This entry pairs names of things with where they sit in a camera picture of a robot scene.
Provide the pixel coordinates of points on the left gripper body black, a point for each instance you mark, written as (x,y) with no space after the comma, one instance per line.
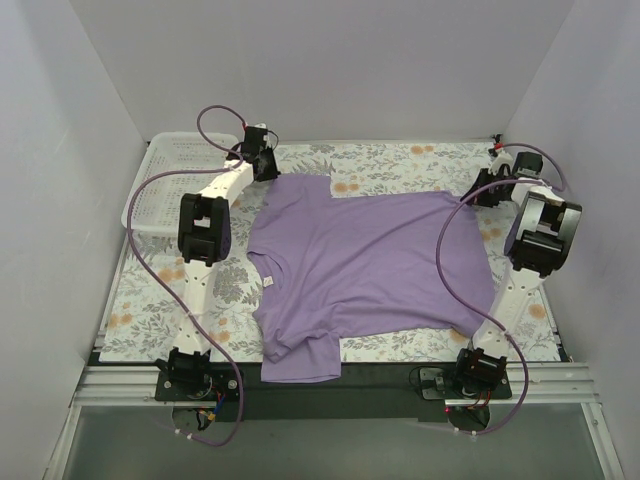
(267,163)

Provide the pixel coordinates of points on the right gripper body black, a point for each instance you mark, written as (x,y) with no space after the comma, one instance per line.
(486,187)

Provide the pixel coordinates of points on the purple t shirt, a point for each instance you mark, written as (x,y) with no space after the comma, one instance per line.
(335,268)

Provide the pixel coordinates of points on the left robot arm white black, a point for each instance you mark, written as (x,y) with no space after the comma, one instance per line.
(204,240)

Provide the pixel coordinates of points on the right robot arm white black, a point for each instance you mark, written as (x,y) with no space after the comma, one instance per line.
(537,245)

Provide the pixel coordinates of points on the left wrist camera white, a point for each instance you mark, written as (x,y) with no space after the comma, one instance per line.
(267,136)

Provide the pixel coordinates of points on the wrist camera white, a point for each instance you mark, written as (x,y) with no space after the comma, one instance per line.
(501,158)
(267,136)

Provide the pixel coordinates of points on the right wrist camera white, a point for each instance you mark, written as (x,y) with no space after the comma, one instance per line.
(501,158)

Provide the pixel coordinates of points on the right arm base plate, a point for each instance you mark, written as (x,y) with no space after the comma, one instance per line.
(437,381)

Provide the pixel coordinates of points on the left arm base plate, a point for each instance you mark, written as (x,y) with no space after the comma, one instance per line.
(210,384)

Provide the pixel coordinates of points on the aluminium frame rail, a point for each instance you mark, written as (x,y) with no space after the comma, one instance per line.
(118,385)

